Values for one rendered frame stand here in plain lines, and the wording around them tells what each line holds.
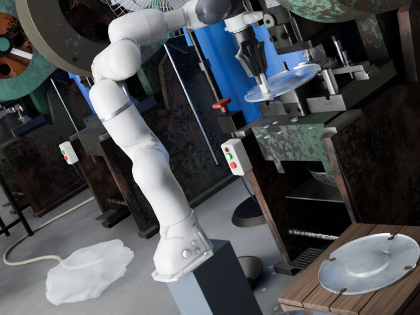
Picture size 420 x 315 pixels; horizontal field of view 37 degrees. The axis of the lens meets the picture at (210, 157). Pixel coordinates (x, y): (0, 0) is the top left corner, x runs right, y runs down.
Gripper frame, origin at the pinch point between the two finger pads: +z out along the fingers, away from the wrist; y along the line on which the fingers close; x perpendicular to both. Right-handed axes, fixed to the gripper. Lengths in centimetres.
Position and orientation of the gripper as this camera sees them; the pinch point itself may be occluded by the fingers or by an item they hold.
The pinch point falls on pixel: (263, 83)
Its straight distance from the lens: 221.9
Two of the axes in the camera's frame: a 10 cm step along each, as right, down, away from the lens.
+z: 3.8, 8.8, 2.7
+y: -7.2, 4.7, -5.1
